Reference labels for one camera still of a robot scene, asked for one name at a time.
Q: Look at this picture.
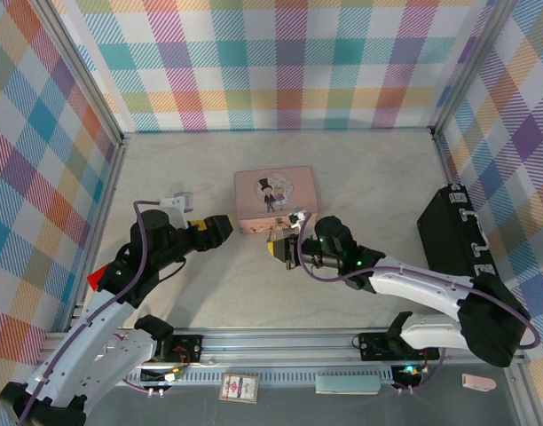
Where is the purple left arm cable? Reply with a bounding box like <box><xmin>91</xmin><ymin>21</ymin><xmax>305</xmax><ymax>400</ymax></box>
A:
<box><xmin>16</xmin><ymin>199</ymin><xmax>167</xmax><ymax>426</ymax></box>

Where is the pink tin box cartoon couple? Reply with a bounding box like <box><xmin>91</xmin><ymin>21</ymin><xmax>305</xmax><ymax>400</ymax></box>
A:
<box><xmin>233</xmin><ymin>165</ymin><xmax>325</xmax><ymax>235</ymax></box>

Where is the black carrying case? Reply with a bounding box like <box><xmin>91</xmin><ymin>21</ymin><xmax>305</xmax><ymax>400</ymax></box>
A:
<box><xmin>416</xmin><ymin>182</ymin><xmax>506</xmax><ymax>289</ymax></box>

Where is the small pink case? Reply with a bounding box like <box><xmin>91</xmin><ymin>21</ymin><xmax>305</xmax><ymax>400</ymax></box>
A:
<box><xmin>460</xmin><ymin>373</ymin><xmax>497</xmax><ymax>393</ymax></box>

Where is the slotted grey cable duct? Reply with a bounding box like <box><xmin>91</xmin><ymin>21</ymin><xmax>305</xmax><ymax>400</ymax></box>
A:
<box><xmin>120</xmin><ymin>367</ymin><xmax>397</xmax><ymax>384</ymax></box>

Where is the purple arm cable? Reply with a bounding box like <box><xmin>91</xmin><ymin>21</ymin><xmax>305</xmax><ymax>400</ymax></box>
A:
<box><xmin>16</xmin><ymin>199</ymin><xmax>167</xmax><ymax>426</ymax></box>
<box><xmin>296</xmin><ymin>221</ymin><xmax>542</xmax><ymax>351</ymax></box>

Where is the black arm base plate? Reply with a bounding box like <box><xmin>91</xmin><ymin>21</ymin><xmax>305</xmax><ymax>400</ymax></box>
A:
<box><xmin>358</xmin><ymin>331</ymin><xmax>441</xmax><ymax>362</ymax></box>
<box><xmin>158</xmin><ymin>333</ymin><xmax>205</xmax><ymax>363</ymax></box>

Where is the aluminium frame post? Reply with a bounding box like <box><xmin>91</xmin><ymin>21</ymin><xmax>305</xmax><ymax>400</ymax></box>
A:
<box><xmin>429</xmin><ymin>0</ymin><xmax>521</xmax><ymax>187</ymax></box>
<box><xmin>31</xmin><ymin>0</ymin><xmax>131</xmax><ymax>334</ymax></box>

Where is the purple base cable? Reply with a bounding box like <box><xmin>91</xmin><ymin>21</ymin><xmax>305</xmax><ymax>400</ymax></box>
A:
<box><xmin>122</xmin><ymin>376</ymin><xmax>166</xmax><ymax>397</ymax></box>
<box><xmin>395</xmin><ymin>347</ymin><xmax>448</xmax><ymax>396</ymax></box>

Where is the light blue flat box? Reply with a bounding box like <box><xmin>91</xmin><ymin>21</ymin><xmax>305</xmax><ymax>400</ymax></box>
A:
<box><xmin>314</xmin><ymin>374</ymin><xmax>382</xmax><ymax>396</ymax></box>

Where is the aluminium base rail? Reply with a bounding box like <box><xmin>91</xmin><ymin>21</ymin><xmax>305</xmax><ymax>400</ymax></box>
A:
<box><xmin>39</xmin><ymin>327</ymin><xmax>528</xmax><ymax>367</ymax></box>

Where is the playing card box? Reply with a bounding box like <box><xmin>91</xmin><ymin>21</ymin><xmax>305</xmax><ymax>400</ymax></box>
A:
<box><xmin>216</xmin><ymin>372</ymin><xmax>260</xmax><ymax>404</ymax></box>

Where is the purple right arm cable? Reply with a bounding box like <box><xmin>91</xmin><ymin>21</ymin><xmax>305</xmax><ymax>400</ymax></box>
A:
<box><xmin>296</xmin><ymin>221</ymin><xmax>542</xmax><ymax>351</ymax></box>

